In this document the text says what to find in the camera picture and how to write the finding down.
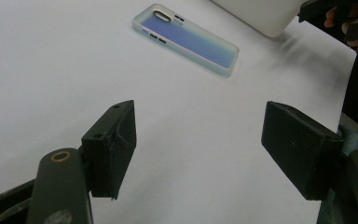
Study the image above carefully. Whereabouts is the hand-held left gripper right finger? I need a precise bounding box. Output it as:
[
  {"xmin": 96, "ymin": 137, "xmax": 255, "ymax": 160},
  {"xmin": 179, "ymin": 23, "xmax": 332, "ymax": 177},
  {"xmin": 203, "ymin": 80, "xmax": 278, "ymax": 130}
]
[{"xmin": 260, "ymin": 100, "xmax": 345, "ymax": 202}]

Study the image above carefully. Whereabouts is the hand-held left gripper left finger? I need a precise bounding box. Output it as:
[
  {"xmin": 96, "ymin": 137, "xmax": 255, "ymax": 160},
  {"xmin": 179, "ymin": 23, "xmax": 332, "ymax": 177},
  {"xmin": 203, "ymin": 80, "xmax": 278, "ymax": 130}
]
[{"xmin": 81, "ymin": 99, "xmax": 137, "ymax": 201}]

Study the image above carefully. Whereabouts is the translucent phone case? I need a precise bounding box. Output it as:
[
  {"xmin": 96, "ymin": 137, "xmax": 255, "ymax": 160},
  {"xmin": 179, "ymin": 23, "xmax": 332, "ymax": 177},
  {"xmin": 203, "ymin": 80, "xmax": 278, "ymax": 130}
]
[{"xmin": 131, "ymin": 3, "xmax": 241, "ymax": 79}]

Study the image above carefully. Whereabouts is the white plastic bin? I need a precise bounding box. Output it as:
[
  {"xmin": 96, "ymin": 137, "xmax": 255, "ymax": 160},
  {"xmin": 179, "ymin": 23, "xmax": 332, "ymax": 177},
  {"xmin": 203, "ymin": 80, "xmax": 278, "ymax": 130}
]
[{"xmin": 210, "ymin": 0, "xmax": 306, "ymax": 39}]

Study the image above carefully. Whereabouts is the white table mat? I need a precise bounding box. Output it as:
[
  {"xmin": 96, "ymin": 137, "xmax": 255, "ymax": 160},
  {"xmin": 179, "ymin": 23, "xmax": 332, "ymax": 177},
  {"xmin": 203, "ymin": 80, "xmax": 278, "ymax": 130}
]
[{"xmin": 0, "ymin": 0, "xmax": 358, "ymax": 224}]

